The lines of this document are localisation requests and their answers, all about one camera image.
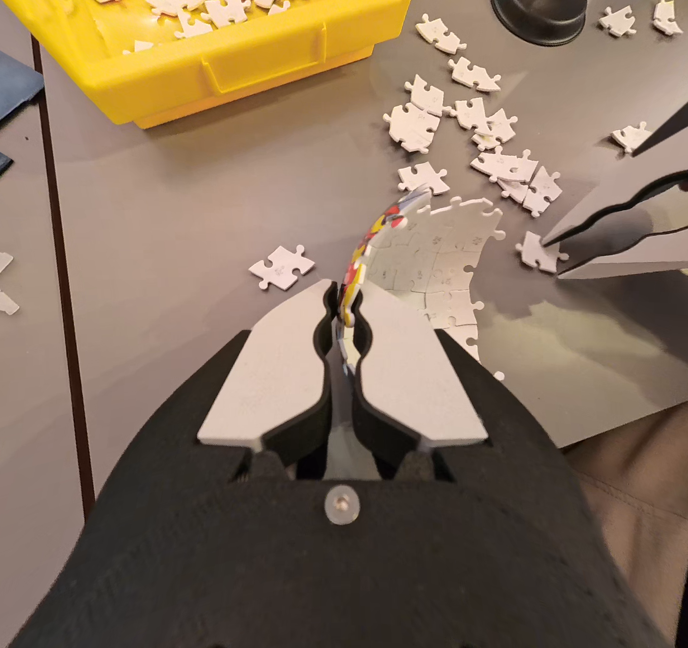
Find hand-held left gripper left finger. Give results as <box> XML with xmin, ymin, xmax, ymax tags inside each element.
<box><xmin>197</xmin><ymin>278</ymin><xmax>340</xmax><ymax>480</ymax></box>

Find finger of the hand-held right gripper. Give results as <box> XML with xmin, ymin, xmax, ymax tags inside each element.
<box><xmin>540</xmin><ymin>133</ymin><xmax>688</xmax><ymax>248</ymax></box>
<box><xmin>558</xmin><ymin>230</ymin><xmax>688</xmax><ymax>281</ymax></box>

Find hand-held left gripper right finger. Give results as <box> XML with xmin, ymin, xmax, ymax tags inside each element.
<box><xmin>352</xmin><ymin>285</ymin><xmax>489</xmax><ymax>480</ymax></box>

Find single white puzzle piece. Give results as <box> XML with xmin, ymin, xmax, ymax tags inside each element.
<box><xmin>515</xmin><ymin>230</ymin><xmax>569</xmax><ymax>275</ymax></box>

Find partly built puzzle ball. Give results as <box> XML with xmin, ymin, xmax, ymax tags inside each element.
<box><xmin>336</xmin><ymin>188</ymin><xmax>507</xmax><ymax>382</ymax></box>

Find black round ball stand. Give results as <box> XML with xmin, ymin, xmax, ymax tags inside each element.
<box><xmin>490</xmin><ymin>0</ymin><xmax>588</xmax><ymax>47</ymax></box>

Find person's beige trousers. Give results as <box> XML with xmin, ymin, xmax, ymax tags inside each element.
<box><xmin>562</xmin><ymin>403</ymin><xmax>688</xmax><ymax>646</ymax></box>

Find yellow plastic bin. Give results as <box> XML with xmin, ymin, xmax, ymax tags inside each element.
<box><xmin>0</xmin><ymin>0</ymin><xmax>420</xmax><ymax>130</ymax></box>

